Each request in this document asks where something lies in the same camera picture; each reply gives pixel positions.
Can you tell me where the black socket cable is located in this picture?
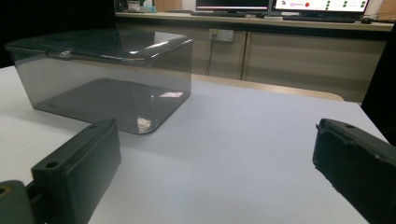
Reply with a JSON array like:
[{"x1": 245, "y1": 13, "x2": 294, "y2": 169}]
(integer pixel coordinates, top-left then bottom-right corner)
[{"x1": 205, "y1": 38, "x2": 217, "y2": 77}]

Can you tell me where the white-screen computer monitor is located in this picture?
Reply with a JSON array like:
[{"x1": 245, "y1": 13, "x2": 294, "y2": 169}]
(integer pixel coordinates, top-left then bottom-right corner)
[{"x1": 272, "y1": 0, "x2": 370, "y2": 14}]

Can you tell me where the white wall socket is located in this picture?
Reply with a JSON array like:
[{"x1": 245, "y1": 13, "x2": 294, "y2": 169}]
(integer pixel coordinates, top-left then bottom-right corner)
[{"x1": 208, "y1": 28, "x2": 234, "y2": 43}]

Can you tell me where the black keyboard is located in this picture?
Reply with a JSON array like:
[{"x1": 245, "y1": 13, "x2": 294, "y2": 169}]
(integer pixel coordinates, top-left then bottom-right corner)
[
  {"x1": 282, "y1": 14, "x2": 357, "y2": 24},
  {"x1": 190, "y1": 10, "x2": 239, "y2": 19}
]

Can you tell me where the beige wooden cabinet counter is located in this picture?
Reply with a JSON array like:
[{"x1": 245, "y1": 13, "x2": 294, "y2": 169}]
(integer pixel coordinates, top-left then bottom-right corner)
[{"x1": 115, "y1": 11, "x2": 395, "y2": 104}]

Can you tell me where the small jar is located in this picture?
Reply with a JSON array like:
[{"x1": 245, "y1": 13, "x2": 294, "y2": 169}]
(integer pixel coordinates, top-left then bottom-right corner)
[{"x1": 126, "y1": 0, "x2": 142, "y2": 13}]

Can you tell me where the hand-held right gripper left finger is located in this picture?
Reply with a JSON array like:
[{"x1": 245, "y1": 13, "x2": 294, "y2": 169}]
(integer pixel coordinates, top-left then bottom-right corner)
[{"x1": 25, "y1": 119, "x2": 122, "y2": 224}]

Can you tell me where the transparent grey storage box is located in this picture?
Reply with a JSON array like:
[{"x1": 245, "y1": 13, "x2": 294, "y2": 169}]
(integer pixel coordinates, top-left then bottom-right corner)
[{"x1": 8, "y1": 40, "x2": 194, "y2": 135}]

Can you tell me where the transparent grey box lid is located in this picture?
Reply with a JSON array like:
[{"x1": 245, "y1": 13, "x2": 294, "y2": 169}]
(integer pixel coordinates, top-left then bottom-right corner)
[{"x1": 4, "y1": 29, "x2": 194, "y2": 66}]

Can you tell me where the wooden table board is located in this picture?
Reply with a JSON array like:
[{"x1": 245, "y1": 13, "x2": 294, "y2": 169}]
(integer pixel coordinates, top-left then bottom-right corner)
[{"x1": 191, "y1": 73, "x2": 346, "y2": 103}]

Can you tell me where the dark-screen computer monitor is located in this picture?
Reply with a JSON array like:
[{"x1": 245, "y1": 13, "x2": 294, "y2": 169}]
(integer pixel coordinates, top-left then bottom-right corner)
[{"x1": 195, "y1": 0, "x2": 271, "y2": 14}]

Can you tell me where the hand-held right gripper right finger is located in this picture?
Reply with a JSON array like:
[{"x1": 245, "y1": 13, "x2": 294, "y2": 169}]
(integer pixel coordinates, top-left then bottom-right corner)
[{"x1": 312, "y1": 118, "x2": 396, "y2": 224}]

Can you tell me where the light blue container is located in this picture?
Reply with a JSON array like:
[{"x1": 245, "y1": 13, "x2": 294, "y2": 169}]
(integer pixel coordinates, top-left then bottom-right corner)
[{"x1": 141, "y1": 0, "x2": 157, "y2": 14}]

